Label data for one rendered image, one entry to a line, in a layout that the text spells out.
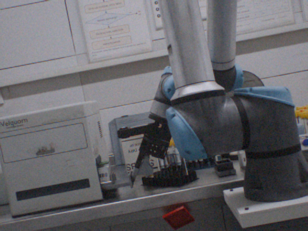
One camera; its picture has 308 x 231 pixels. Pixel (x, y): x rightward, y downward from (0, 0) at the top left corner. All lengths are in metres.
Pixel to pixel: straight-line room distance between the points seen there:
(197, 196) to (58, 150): 0.43
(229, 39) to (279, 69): 0.87
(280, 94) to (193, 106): 0.18
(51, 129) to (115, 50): 0.71
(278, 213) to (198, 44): 0.37
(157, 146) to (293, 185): 0.48
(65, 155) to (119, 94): 0.67
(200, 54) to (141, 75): 1.00
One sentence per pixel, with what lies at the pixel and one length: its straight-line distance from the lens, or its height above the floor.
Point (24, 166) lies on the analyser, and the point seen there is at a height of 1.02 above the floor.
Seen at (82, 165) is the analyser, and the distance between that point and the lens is 1.20.
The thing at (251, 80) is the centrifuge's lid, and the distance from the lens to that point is 1.79.
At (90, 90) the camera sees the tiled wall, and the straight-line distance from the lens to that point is 1.83.
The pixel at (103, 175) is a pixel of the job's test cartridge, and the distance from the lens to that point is 1.22.
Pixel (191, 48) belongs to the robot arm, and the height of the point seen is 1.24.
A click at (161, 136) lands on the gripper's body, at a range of 1.20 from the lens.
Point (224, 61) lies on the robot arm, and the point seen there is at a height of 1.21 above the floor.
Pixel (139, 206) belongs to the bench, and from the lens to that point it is 1.17.
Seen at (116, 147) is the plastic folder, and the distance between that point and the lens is 1.81.
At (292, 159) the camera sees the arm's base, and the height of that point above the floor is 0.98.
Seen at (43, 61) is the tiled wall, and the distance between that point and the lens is 1.88.
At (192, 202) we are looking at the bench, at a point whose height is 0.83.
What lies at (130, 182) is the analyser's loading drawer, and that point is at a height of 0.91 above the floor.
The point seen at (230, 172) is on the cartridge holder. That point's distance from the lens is 1.24.
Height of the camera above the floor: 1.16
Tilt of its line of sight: 3 degrees down
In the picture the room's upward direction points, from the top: 11 degrees counter-clockwise
